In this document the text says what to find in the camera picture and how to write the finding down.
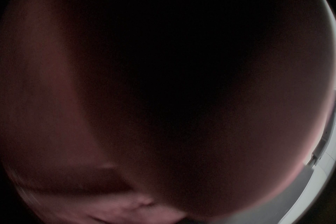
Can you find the red shirt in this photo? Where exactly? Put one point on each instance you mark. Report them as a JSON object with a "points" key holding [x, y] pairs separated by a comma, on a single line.
{"points": [[52, 86]]}

